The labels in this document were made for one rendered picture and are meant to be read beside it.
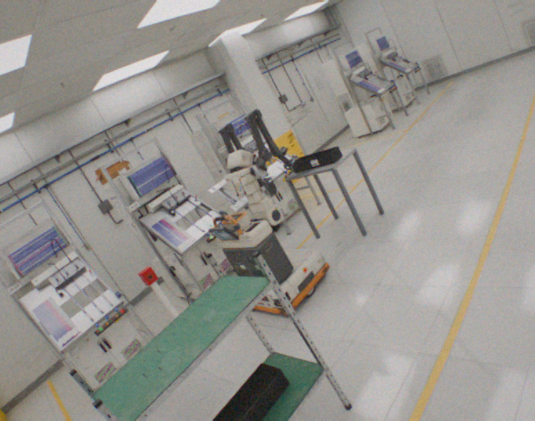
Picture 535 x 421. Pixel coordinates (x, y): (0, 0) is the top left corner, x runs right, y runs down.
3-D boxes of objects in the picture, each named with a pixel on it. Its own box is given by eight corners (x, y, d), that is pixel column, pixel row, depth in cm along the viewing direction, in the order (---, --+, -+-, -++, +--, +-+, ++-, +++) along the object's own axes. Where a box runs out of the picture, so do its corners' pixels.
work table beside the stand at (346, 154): (365, 235, 368) (333, 167, 346) (316, 239, 422) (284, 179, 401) (384, 212, 393) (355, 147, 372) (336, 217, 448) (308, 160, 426)
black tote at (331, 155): (294, 173, 402) (290, 164, 399) (303, 165, 412) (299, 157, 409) (333, 163, 358) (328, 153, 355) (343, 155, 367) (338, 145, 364)
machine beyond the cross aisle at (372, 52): (432, 92, 813) (400, 15, 761) (421, 103, 764) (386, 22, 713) (384, 109, 917) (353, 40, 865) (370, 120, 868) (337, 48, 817)
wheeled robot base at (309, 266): (289, 318, 299) (276, 295, 293) (246, 309, 349) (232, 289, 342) (333, 268, 337) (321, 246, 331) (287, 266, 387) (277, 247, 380)
